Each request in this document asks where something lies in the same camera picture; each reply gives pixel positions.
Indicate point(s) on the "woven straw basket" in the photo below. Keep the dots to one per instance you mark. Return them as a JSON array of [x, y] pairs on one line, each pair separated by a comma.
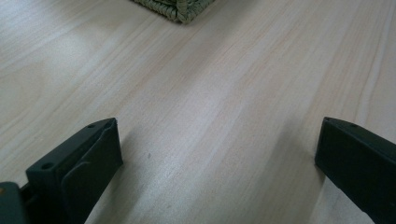
[[179, 9]]

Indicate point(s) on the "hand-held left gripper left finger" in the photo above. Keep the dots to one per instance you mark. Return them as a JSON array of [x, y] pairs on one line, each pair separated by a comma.
[[77, 168]]

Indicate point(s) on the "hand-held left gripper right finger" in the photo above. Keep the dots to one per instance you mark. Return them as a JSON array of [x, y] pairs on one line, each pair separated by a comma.
[[361, 161]]

